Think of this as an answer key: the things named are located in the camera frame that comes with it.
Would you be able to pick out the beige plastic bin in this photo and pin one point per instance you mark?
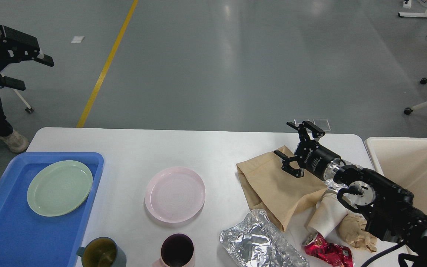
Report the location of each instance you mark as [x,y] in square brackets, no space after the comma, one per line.
[403,161]

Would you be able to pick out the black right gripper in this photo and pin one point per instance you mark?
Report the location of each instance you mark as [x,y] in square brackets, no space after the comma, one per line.
[309,154]

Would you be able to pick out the grey-green mug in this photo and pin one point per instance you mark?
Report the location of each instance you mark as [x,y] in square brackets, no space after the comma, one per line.
[102,252]

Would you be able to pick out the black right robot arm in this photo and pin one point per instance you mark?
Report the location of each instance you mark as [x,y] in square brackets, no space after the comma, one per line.
[386,206]

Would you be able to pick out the brown paper bag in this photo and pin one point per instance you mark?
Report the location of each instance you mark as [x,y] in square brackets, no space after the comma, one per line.
[266,186]

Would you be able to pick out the crumpled brown paper ball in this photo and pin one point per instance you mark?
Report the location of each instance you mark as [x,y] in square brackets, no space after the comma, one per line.
[352,231]

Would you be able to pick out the blue plastic tray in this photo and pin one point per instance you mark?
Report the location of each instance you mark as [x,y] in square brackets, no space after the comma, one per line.
[31,240]

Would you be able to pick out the crushed white paper cup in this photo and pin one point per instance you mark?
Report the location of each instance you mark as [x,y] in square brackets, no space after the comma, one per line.
[329,213]

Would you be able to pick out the light green plate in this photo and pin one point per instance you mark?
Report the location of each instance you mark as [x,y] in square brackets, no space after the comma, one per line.
[59,188]

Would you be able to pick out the pink mug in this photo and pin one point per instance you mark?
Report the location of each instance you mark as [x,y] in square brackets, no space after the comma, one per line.
[177,250]

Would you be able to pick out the crumpled aluminium foil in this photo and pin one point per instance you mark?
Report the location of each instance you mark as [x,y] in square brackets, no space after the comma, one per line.
[257,242]

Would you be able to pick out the grey chair with casters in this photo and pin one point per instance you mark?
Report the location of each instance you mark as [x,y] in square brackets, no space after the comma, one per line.
[28,107]

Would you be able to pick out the pink plate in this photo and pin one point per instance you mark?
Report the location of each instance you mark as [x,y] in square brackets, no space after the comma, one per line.
[175,195]

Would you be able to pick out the crushed red can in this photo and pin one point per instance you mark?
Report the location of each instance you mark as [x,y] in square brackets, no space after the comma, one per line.
[335,255]

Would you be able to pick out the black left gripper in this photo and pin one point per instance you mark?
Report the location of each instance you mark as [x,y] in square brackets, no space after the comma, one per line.
[15,47]

